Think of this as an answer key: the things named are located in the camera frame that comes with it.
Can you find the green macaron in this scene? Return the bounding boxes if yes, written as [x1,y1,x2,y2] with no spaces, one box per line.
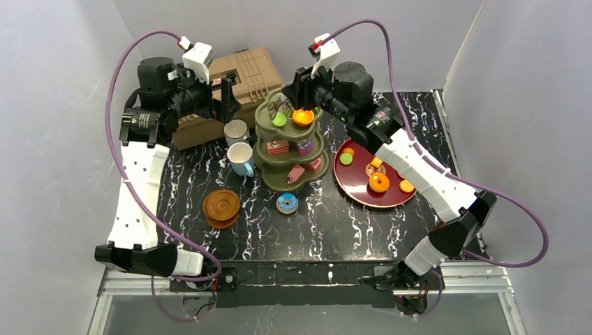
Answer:
[272,112,288,128]
[339,152,353,166]

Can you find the red layered cake square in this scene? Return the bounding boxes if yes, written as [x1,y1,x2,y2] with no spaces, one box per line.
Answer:
[267,140,290,155]

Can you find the purple frosted cake slice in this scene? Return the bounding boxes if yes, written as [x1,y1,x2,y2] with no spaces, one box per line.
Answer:
[296,140,314,156]

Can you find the green three-tier serving stand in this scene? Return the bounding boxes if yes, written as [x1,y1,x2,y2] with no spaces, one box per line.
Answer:
[254,89,329,193]

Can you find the pink sprinkled cake slice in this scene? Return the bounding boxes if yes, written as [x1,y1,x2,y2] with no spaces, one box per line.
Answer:
[307,157,323,173]

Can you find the red round lacquer tray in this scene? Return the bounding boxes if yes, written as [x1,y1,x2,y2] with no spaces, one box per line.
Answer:
[333,139,417,209]

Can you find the pink swirl roll cake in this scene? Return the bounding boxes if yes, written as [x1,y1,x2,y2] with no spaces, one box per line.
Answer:
[286,164,306,185]

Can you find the orange glazed donut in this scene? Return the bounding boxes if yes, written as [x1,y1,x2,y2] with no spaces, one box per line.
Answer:
[368,172,390,193]

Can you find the blue frosted donut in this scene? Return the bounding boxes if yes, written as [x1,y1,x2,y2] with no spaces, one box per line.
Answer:
[276,193,299,215]

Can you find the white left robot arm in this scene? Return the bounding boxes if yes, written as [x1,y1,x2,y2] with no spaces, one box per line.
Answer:
[94,54,223,282]

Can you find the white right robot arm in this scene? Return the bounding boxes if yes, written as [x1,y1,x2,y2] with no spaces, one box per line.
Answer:
[282,62,497,281]

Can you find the white cup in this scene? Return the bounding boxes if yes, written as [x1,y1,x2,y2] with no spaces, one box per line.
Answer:
[223,119,250,147]

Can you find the tan plastic toolbox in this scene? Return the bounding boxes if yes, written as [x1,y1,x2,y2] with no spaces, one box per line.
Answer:
[172,47,283,150]

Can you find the blue mug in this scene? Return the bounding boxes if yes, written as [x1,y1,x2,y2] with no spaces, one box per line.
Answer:
[227,142,255,177]

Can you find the orange flower cookie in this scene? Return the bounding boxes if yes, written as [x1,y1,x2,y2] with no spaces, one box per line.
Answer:
[343,147,355,157]

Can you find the square yellow cracker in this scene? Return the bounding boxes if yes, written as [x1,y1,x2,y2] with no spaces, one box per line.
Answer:
[370,156,383,170]

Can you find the stacked brown wooden coasters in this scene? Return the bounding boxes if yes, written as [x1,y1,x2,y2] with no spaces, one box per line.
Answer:
[202,189,241,230]

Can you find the round yellow biscuit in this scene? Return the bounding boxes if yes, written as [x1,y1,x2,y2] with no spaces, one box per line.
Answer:
[399,179,415,194]

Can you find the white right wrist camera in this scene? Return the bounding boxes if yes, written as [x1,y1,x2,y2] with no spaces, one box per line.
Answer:
[308,33,341,79]

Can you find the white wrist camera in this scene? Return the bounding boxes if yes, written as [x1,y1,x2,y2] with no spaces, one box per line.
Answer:
[308,33,341,79]
[177,36,215,84]

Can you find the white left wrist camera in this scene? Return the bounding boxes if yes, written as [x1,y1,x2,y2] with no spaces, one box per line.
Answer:
[177,36,215,84]

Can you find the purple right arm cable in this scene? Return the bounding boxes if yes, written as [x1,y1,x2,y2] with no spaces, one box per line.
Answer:
[312,19,550,320]

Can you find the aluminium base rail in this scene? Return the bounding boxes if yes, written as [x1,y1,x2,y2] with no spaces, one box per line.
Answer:
[89,261,524,334]

